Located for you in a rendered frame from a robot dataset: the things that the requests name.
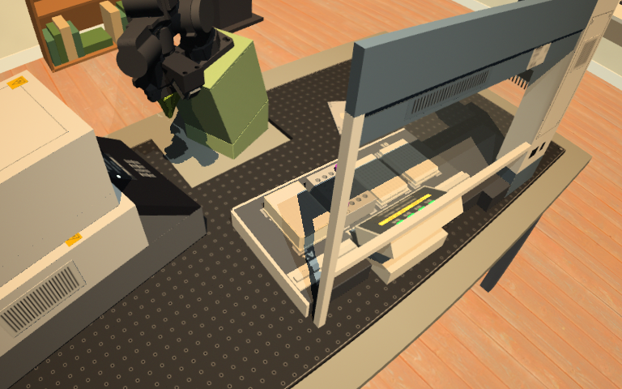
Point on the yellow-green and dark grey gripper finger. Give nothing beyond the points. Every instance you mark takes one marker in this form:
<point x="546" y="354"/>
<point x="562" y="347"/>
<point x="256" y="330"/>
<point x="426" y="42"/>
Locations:
<point x="176" y="98"/>
<point x="166" y="104"/>

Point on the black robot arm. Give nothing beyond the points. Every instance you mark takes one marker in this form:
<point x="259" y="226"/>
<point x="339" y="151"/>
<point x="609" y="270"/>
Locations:
<point x="139" y="47"/>

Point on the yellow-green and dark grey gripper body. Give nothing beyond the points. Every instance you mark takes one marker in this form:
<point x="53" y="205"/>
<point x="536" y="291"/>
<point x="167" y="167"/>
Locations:
<point x="153" y="93"/>

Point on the beige benchtop instrument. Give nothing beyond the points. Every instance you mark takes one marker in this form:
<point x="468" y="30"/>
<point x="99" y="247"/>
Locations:
<point x="84" y="220"/>

